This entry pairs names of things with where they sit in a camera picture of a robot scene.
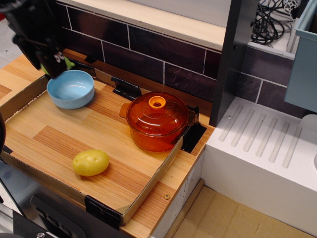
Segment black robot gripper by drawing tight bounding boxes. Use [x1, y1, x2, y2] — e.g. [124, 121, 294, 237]
[0, 0, 67, 78]

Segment green plastic pear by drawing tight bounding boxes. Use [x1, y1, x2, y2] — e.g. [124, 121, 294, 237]
[40, 56, 75, 75]

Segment light blue bowl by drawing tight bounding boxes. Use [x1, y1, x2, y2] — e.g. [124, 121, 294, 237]
[47, 70, 95, 110]

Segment yellow plastic potato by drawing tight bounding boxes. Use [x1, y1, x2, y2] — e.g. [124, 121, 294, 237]
[72, 149, 109, 177]

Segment orange glass pot lid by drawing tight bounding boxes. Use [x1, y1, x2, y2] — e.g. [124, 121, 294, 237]
[126, 92, 190, 136]

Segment orange glass pot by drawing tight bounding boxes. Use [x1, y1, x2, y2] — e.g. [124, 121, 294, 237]
[119, 92, 196, 152]

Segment white dish drainer sink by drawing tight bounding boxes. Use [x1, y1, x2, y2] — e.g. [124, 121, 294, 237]
[202, 98, 317, 236]

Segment light blue bin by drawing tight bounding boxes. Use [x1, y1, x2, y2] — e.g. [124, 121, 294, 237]
[285, 0, 317, 112]

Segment dark grey vertical post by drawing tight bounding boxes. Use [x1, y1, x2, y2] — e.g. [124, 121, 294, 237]
[209, 0, 259, 127]

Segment tangled black cables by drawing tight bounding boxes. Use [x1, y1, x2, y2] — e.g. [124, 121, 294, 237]
[250, 0, 302, 46]

